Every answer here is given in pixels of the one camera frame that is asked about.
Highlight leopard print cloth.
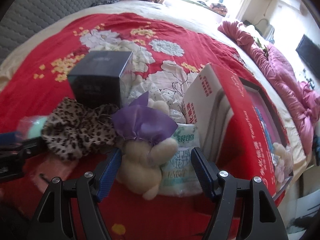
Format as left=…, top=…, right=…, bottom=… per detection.
left=41, top=98, right=118, bottom=161

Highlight wall mounted black television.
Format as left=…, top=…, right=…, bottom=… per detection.
left=296, top=35, right=320, bottom=79

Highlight dark blue square box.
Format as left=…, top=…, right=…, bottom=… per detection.
left=67, top=50, right=133, bottom=108

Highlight red floral blanket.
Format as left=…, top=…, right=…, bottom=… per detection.
left=0, top=12, right=292, bottom=240

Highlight pink and blue book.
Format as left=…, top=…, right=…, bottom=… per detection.
left=246, top=87, right=287, bottom=153

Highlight green white tissue packet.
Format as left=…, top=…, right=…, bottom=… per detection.
left=158, top=124, right=202, bottom=197

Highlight clothes on windowsill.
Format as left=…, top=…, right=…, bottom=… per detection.
left=197, top=1, right=228, bottom=17

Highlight bear plush pink dress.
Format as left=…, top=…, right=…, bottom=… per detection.
left=272, top=142, right=293, bottom=184

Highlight pink quilted comforter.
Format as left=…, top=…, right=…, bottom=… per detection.
left=218, top=21, right=319, bottom=154

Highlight red tissue pack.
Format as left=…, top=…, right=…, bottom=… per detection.
left=182, top=64, right=277, bottom=196

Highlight bear plush purple hat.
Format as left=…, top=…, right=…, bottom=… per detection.
left=112, top=92, right=178, bottom=200

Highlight mint green tissue packet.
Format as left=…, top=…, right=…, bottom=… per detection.
left=16, top=115, right=48, bottom=141

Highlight grey quilted headboard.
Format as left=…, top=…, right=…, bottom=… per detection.
left=1, top=0, right=99, bottom=62

